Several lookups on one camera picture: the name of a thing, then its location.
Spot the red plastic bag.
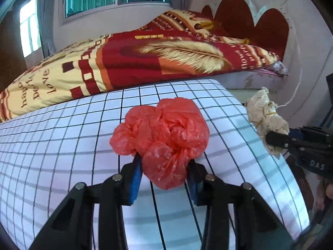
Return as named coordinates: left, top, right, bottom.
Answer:
left=109, top=97, right=209, bottom=190

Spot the beige paper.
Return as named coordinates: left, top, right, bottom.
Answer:
left=245, top=87, right=290, bottom=159

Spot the person right hand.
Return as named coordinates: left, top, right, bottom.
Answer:
left=313, top=175, right=332, bottom=213

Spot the white grid tablecloth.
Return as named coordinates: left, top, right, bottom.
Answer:
left=1, top=79, right=309, bottom=249

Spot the bed with red headboard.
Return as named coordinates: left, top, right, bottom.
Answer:
left=0, top=0, right=304, bottom=123

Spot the red yellow feather blanket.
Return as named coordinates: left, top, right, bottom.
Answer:
left=0, top=9, right=281, bottom=123

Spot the brown wooden wardrobe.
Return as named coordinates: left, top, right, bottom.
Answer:
left=0, top=11, right=26, bottom=91

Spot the small side window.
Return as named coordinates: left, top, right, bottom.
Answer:
left=19, top=0, right=41, bottom=58

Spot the grey window curtain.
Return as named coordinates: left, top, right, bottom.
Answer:
left=37, top=0, right=63, bottom=57

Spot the white cable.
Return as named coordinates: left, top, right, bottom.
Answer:
left=275, top=20, right=304, bottom=109

